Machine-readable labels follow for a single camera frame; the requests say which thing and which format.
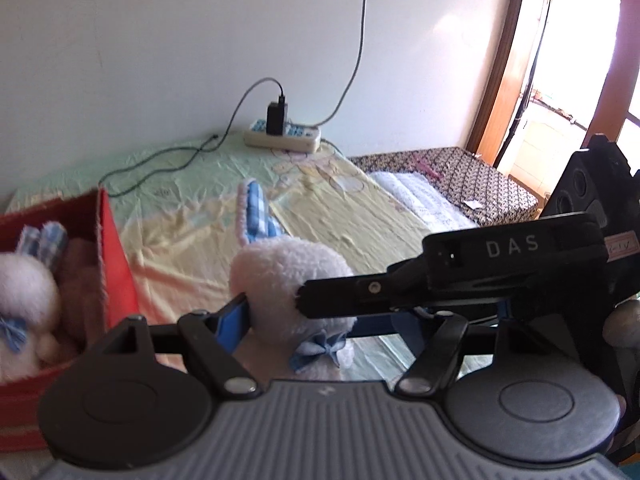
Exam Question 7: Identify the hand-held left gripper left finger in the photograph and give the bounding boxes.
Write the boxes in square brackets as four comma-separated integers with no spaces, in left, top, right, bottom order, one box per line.
[107,294,261,401]

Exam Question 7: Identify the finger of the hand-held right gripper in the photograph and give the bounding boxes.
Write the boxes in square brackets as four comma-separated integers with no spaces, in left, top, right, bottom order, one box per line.
[345,302,511,338]
[299,255,427,319]

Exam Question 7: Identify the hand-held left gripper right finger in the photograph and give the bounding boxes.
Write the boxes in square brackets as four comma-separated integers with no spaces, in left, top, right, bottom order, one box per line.
[395,312,581,396]

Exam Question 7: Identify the white rabbit plush blue bow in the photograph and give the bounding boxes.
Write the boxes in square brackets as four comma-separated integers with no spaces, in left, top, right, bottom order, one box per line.
[230,178,357,382]
[0,221,68,383]

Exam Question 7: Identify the red cardboard box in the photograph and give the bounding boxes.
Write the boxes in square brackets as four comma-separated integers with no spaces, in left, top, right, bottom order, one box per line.
[0,187,141,453]

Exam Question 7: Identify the mauve bear plush toy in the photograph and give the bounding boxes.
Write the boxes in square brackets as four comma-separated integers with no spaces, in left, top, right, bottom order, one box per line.
[52,237,107,361]

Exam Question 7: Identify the person's right hand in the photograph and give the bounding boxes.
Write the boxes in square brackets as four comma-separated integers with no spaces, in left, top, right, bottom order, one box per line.
[602,302,640,348]

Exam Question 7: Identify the white paper sheets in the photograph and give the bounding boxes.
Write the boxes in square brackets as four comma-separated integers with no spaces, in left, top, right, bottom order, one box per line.
[367,171,478,231]

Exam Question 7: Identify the white power strip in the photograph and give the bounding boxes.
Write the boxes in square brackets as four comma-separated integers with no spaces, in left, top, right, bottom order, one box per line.
[244,119,322,153]

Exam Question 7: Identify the black charger plug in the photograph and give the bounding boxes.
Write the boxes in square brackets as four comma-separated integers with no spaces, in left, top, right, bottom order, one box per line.
[266,100,290,137]

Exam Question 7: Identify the wooden window frame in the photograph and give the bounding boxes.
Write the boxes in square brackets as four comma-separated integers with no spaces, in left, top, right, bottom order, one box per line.
[467,0,640,196]

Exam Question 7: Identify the black charging cable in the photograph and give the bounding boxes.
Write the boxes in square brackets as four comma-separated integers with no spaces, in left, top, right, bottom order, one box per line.
[97,77,286,198]

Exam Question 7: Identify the grey power cable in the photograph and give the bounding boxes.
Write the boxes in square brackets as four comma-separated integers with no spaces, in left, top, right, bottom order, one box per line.
[320,0,377,126]

